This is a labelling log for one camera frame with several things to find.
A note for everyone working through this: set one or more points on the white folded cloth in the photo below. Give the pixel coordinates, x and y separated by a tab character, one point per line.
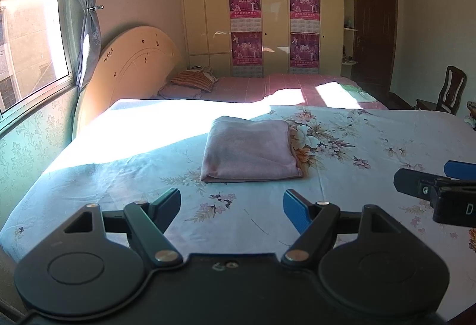
364	96

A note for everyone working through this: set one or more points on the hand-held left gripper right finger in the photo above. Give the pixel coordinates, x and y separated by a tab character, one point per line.
297	209

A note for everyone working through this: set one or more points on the pink sweater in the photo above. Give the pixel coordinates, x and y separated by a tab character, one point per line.
249	150

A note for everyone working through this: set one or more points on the metal curtain clip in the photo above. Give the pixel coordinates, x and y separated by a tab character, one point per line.
95	8

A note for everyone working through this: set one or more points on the pink checked bedspread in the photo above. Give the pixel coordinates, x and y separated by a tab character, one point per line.
286	83

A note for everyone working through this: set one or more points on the green folded cloth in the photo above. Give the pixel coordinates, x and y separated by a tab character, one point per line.
353	87

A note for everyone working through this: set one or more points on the white figurine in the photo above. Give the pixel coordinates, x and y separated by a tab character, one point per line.
471	120

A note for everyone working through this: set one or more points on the floral bed sheet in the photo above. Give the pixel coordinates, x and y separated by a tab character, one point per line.
111	168

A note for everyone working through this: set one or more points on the purple wall calendar poster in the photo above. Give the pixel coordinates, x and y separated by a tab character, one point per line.
305	51
244	5
304	5
247	51

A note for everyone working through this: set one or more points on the cream corner shelf unit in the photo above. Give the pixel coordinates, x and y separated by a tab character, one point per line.
349	29

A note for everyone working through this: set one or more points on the cream bed headboard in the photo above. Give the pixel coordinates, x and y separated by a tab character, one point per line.
130	61

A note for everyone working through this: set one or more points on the dark wooden door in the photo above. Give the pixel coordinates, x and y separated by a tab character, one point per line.
373	31

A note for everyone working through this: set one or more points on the orange striped pillow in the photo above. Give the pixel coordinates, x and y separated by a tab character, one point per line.
191	79

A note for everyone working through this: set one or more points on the window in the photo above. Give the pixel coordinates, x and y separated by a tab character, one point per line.
29	31

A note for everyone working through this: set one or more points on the dark wooden chair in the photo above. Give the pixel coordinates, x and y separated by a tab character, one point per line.
452	87

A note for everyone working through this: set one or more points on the pink pillow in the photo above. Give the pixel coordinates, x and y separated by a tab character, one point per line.
174	91

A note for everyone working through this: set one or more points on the white patterned pillow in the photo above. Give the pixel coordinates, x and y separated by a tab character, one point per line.
202	68

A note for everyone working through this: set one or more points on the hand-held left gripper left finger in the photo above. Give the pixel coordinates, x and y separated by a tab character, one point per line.
167	208

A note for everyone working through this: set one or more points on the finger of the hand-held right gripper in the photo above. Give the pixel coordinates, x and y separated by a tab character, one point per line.
463	169
411	181

